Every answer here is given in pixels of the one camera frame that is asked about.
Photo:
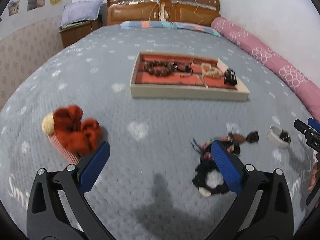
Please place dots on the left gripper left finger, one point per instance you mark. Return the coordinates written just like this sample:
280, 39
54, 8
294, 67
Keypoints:
90, 167

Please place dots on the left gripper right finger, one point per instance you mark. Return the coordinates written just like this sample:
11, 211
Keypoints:
229, 166

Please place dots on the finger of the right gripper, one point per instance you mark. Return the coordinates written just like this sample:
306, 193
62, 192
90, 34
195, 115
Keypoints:
314, 124
303, 128

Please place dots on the black fluffy scrunchie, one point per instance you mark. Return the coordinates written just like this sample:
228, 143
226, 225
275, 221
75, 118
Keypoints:
208, 179

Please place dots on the rust orange scrunchie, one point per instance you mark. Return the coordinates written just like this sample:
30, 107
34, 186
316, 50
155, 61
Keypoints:
75, 135

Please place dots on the black hair claw clip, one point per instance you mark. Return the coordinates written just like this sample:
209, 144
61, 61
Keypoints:
229, 77

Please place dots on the cream fabric scrunchie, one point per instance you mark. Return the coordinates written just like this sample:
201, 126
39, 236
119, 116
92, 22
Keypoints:
210, 71

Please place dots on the brick-pattern jewelry tray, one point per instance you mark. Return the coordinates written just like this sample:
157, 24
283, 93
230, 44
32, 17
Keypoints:
179, 76

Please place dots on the right hand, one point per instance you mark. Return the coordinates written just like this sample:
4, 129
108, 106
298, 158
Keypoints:
314, 176

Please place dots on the pink rolled quilt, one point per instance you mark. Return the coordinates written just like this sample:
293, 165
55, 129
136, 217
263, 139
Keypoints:
300, 84

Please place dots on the grey patterned bedspread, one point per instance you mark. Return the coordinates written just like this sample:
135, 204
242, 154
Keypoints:
145, 189

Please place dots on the striped pillow right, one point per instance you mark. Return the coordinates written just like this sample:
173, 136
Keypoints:
197, 27

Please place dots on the wooden nightstand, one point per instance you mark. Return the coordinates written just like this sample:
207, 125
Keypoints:
74, 32

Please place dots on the purple dotted cushion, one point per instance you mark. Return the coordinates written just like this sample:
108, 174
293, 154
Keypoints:
80, 11

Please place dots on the wooden headboard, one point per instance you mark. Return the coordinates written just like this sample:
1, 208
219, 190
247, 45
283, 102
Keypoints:
201, 12

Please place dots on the grey cats wall sticker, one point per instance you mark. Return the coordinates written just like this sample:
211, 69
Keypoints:
34, 4

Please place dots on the tabby kitten wall sticker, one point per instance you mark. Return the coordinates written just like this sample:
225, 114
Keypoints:
13, 7

